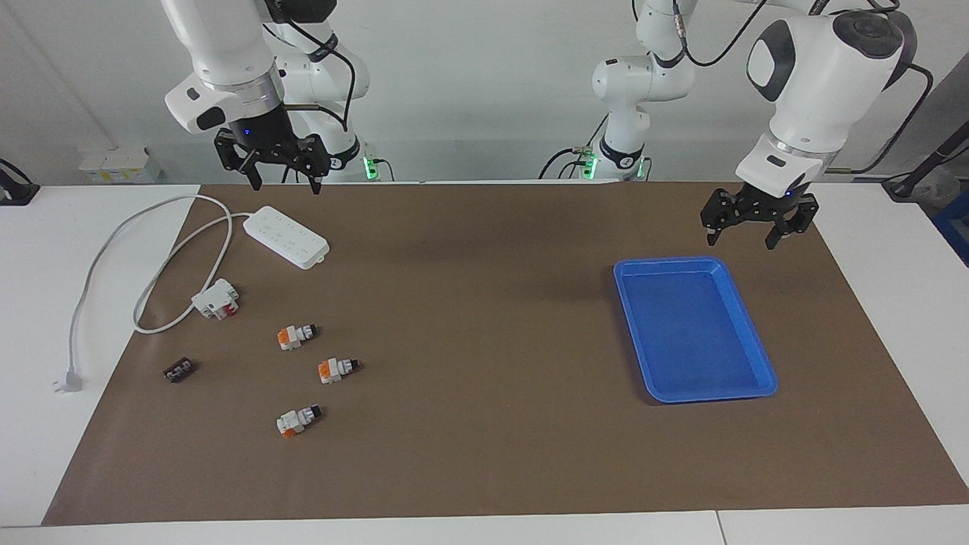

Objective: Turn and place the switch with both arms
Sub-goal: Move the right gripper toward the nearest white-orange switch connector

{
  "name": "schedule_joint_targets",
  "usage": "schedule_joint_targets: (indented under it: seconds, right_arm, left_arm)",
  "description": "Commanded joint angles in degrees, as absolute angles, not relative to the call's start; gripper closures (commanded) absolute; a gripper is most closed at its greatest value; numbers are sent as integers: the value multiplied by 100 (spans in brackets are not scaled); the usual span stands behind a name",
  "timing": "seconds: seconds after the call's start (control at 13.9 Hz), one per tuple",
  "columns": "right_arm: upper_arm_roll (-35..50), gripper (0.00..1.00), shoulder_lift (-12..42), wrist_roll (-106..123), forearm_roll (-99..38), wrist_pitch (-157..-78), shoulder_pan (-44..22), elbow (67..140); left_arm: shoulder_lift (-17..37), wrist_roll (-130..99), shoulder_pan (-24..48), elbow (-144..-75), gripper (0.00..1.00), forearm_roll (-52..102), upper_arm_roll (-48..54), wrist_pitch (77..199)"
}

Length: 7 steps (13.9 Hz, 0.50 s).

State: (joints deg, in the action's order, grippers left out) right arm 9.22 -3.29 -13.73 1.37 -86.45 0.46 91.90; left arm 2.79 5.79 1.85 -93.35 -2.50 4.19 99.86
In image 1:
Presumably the white power strip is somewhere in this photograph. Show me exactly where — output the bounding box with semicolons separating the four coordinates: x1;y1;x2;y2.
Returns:
242;205;331;270

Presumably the black stand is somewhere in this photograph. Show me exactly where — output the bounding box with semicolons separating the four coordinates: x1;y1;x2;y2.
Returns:
882;121;969;202

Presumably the orange white switch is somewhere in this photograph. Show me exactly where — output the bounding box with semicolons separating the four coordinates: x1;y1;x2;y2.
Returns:
276;405;325;438
317;357;363;385
276;323;320;351

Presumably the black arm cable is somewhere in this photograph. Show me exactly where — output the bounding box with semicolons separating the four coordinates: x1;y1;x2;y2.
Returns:
674;0;933;176
261;15;358;133

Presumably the white cardboard box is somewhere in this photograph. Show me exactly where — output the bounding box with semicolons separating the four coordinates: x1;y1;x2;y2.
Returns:
79;147;163;185

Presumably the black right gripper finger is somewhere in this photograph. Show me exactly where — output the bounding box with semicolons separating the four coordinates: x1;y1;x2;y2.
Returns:
299;136;332;195
214;130;263;192

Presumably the black clamp base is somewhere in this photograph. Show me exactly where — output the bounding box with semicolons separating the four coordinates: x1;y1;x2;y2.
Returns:
0;157;41;207

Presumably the white red circuit breaker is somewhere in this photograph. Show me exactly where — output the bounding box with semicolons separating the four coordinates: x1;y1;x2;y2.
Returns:
191;278;241;321

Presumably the black base cable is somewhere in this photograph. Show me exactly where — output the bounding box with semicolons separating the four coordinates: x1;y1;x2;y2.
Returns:
539;121;610;181

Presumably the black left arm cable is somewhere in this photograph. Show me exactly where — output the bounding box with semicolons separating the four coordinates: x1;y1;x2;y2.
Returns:
674;0;933;176

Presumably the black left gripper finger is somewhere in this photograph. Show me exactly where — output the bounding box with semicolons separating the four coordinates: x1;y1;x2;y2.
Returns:
700;189;746;248
765;195;820;251

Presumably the brown paper table mat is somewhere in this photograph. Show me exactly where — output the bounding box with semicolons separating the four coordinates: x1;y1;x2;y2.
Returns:
42;182;969;527

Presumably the blue crate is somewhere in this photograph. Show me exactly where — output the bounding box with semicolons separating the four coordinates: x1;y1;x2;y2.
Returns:
931;189;969;267

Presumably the blue plastic tray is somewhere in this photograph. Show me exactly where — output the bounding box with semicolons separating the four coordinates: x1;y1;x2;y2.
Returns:
612;256;779;404

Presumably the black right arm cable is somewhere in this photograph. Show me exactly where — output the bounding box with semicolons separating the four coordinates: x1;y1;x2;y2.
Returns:
261;15;358;133

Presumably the white power strip cable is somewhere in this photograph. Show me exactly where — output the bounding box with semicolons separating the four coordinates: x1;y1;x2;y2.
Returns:
51;194;254;394

